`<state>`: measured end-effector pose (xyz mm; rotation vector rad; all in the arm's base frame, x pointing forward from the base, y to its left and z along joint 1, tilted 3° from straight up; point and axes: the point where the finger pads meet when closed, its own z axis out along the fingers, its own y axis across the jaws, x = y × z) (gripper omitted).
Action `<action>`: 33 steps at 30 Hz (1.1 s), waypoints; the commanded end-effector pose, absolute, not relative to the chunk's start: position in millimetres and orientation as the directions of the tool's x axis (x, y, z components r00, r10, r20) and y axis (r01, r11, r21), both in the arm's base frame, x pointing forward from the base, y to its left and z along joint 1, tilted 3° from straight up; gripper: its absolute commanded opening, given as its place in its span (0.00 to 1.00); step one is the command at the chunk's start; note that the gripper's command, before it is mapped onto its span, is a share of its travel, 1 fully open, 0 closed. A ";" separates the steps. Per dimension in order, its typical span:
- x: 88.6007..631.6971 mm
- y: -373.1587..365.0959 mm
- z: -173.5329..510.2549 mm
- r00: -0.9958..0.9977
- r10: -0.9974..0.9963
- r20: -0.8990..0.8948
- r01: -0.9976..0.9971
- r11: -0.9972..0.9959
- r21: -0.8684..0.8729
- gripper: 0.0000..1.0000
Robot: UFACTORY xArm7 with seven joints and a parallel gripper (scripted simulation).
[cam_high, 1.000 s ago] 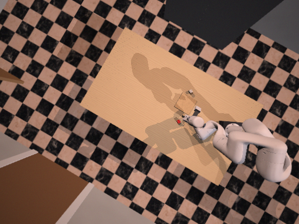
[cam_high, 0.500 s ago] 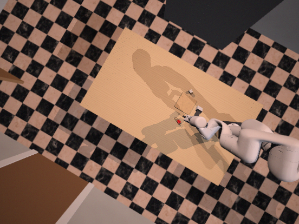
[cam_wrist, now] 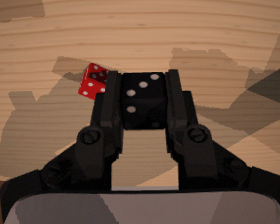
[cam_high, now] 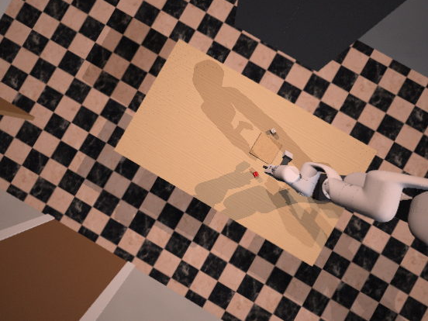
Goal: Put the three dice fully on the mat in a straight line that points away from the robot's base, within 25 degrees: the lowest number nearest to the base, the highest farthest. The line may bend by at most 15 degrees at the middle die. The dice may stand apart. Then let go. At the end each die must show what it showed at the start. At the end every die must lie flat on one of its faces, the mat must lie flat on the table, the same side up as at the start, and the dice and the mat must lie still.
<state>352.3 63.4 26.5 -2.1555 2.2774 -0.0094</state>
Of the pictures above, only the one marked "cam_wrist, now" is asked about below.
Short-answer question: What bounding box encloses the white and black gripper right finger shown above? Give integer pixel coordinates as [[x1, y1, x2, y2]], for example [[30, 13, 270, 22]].
[[165, 69, 280, 205]]

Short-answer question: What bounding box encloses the red die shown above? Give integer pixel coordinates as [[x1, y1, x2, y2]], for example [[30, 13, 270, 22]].
[[78, 63, 109, 100]]

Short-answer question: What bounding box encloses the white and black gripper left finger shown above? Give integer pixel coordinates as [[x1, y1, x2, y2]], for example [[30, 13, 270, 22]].
[[0, 71, 124, 224]]

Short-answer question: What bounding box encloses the black die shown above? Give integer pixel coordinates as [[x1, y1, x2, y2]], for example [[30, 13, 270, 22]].
[[119, 72, 168, 130]]

